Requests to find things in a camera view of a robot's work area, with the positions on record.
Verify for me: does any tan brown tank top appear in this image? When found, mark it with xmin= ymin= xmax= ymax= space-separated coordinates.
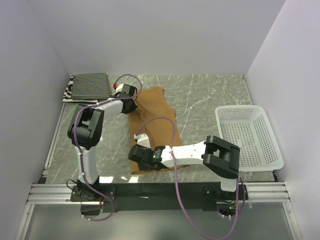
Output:
xmin=127 ymin=86 xmax=192 ymax=176

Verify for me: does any thin striped tank top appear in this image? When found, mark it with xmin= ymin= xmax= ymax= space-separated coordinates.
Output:
xmin=69 ymin=72 xmax=112 ymax=101

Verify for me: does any wide striped tank top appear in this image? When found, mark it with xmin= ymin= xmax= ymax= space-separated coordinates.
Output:
xmin=62 ymin=82 xmax=98 ymax=104

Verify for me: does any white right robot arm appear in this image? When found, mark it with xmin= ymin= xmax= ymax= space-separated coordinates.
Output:
xmin=128 ymin=133 xmax=240 ymax=200

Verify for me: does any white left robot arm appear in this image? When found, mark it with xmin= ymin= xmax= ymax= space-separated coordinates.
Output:
xmin=67 ymin=83 xmax=138 ymax=201

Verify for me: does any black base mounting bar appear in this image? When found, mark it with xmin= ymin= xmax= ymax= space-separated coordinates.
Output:
xmin=70 ymin=182 xmax=236 ymax=213

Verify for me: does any white plastic laundry basket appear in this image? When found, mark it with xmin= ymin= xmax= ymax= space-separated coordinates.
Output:
xmin=215 ymin=105 xmax=284 ymax=172

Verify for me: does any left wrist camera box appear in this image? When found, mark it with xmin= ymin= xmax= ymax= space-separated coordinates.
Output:
xmin=113 ymin=82 xmax=124 ymax=95

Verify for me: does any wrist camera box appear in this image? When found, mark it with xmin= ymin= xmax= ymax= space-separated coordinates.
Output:
xmin=133 ymin=133 xmax=151 ymax=149
xmin=113 ymin=82 xmax=124 ymax=95

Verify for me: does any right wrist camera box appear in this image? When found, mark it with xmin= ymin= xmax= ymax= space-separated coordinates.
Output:
xmin=133 ymin=133 xmax=151 ymax=149

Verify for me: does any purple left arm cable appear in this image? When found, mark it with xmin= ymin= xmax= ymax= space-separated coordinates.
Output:
xmin=66 ymin=73 xmax=144 ymax=223

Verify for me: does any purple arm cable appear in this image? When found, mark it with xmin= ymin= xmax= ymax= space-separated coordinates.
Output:
xmin=134 ymin=116 xmax=247 ymax=238
xmin=66 ymin=73 xmax=144 ymax=223

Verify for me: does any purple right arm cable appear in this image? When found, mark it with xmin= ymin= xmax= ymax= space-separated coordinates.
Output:
xmin=134 ymin=116 xmax=247 ymax=238

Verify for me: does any aluminium frame rail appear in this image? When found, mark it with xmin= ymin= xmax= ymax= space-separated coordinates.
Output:
xmin=26 ymin=182 xmax=291 ymax=205

